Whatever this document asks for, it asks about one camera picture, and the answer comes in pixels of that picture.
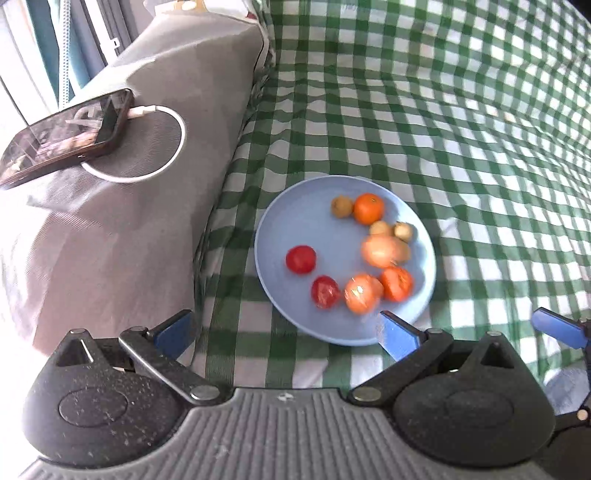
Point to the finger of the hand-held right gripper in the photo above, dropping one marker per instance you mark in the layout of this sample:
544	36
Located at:
554	325
579	417

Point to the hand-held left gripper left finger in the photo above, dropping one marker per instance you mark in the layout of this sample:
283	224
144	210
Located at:
173	331

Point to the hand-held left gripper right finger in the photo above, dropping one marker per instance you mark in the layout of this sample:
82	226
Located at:
397	337

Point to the orange-red tomato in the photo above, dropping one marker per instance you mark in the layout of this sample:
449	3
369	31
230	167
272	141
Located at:
397	284

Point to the orange kumquat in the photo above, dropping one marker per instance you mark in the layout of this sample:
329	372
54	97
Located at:
362	294

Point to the shiny red cherry tomato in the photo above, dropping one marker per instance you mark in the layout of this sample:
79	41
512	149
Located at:
325	291

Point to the small beige potato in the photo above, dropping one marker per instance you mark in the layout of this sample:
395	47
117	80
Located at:
380	228

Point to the small tangerine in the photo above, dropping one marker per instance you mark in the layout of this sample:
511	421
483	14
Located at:
368	208

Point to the light blue plate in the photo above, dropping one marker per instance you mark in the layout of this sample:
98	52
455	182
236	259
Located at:
300	217

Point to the grey pillow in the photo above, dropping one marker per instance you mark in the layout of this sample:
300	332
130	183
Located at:
152	230

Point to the green checked cloth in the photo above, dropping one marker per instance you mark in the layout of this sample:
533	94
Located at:
415	115

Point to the black smartphone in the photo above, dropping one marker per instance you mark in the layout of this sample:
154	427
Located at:
60	138

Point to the striped pole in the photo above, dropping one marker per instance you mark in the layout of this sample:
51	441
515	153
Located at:
66	46

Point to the blue curtain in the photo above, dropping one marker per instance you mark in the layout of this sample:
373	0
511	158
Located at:
46	37

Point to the grey door frame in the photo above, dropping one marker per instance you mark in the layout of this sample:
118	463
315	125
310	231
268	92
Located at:
124	23

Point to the white window frame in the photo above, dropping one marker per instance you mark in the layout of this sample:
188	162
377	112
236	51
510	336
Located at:
14	46

